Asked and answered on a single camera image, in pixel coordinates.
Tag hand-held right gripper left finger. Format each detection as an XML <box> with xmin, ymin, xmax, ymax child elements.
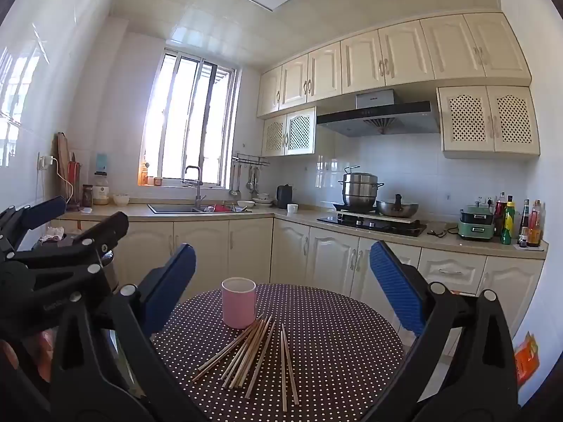
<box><xmin>50</xmin><ymin>243</ymin><xmax>207</xmax><ymax>422</ymax></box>

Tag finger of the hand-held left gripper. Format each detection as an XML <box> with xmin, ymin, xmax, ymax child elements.
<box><xmin>0</xmin><ymin>196</ymin><xmax>67</xmax><ymax>256</ymax></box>
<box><xmin>0</xmin><ymin>212</ymin><xmax>129</xmax><ymax>291</ymax></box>

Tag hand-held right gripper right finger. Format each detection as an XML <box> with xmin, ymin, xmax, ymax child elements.
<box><xmin>365</xmin><ymin>241</ymin><xmax>517</xmax><ymax>422</ymax></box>

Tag pink cup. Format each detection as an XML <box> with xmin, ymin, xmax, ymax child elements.
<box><xmin>221</xmin><ymin>277</ymin><xmax>257</xmax><ymax>330</ymax></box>

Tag bundle of wooden chopsticks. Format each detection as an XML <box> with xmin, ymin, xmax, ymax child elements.
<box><xmin>192</xmin><ymin>314</ymin><xmax>300</xmax><ymax>410</ymax></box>

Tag silver electric appliance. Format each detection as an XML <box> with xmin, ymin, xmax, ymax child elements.
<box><xmin>102</xmin><ymin>250</ymin><xmax>120</xmax><ymax>294</ymax></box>

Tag large jar with white label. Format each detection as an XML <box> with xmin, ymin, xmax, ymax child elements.
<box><xmin>92</xmin><ymin>171</ymin><xmax>110</xmax><ymax>206</ymax></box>

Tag wooden cutting board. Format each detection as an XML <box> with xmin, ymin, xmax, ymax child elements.
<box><xmin>55</xmin><ymin>132</ymin><xmax>73</xmax><ymax>205</ymax></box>

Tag black cooktop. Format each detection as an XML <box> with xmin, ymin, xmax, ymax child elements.
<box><xmin>317</xmin><ymin>213</ymin><xmax>428</xmax><ymax>238</ymax></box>

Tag pale board under pots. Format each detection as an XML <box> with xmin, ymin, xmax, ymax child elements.
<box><xmin>336</xmin><ymin>212</ymin><xmax>422</xmax><ymax>225</ymax></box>

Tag steel wok with lid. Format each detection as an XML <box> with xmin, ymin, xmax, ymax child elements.
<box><xmin>376</xmin><ymin>193</ymin><xmax>419</xmax><ymax>218</ymax></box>

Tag steel kitchen sink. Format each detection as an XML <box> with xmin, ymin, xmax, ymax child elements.
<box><xmin>147</xmin><ymin>203</ymin><xmax>253</xmax><ymax>215</ymax></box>

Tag steel faucet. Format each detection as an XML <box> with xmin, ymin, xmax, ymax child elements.
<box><xmin>184</xmin><ymin>166</ymin><xmax>207</xmax><ymax>212</ymax></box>

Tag green electric cooker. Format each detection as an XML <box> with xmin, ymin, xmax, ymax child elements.
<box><xmin>457</xmin><ymin>204</ymin><xmax>495</xmax><ymax>242</ymax></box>

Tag stainless steel steamer pot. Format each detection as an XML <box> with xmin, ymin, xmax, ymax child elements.
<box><xmin>338</xmin><ymin>166</ymin><xmax>384</xmax><ymax>210</ymax></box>

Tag round polka-dot table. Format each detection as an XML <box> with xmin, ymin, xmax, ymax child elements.
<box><xmin>150</xmin><ymin>283</ymin><xmax>405</xmax><ymax>422</ymax></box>

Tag beige kitchen countertop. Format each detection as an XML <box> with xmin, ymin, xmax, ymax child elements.
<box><xmin>57</xmin><ymin>202</ymin><xmax>550</xmax><ymax>259</ymax></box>

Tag dark bottle with red cap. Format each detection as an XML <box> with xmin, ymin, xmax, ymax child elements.
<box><xmin>493</xmin><ymin>192</ymin><xmax>506</xmax><ymax>238</ymax></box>

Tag yellow green bottle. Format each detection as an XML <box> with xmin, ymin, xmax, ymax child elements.
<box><xmin>501</xmin><ymin>196</ymin><xmax>516</xmax><ymax>245</ymax></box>

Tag dark sauce bottle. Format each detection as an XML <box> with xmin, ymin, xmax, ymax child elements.
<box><xmin>518</xmin><ymin>199</ymin><xmax>531</xmax><ymax>248</ymax></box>

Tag kitchen window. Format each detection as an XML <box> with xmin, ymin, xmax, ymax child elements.
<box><xmin>140</xmin><ymin>50</ymin><xmax>240</xmax><ymax>189</ymax></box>

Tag orange sauce bottle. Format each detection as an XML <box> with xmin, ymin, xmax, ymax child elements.
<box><xmin>528</xmin><ymin>200</ymin><xmax>543</xmax><ymax>248</ymax></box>

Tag orange food packet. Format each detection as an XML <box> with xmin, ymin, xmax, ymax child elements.
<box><xmin>512</xmin><ymin>332</ymin><xmax>541</xmax><ymax>388</ymax></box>

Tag black range hood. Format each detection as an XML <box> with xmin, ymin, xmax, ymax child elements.
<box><xmin>316</xmin><ymin>89</ymin><xmax>441</xmax><ymax>138</ymax></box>

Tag wide lattice door cabinet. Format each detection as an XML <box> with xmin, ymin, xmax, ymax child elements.
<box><xmin>436</xmin><ymin>85</ymin><xmax>541</xmax><ymax>160</ymax></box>

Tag small lattice door cabinet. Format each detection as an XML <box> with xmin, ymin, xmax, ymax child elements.
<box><xmin>262</xmin><ymin>106</ymin><xmax>317</xmax><ymax>158</ymax></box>

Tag white charger cable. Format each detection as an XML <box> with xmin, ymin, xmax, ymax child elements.
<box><xmin>53</xmin><ymin>160</ymin><xmax>75</xmax><ymax>203</ymax></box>

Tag red wire rack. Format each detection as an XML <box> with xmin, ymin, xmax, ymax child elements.
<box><xmin>67</xmin><ymin>161</ymin><xmax>83</xmax><ymax>209</ymax></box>

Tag black cable on counter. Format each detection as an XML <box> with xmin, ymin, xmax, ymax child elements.
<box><xmin>426</xmin><ymin>224</ymin><xmax>460</xmax><ymax>238</ymax></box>

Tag wall utensil rail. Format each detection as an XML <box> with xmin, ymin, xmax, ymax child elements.
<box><xmin>232</xmin><ymin>152</ymin><xmax>270</xmax><ymax>168</ymax></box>

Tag cream upper wall cabinets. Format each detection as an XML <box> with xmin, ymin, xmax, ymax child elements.
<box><xmin>256</xmin><ymin>12</ymin><xmax>533</xmax><ymax>119</ymax></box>

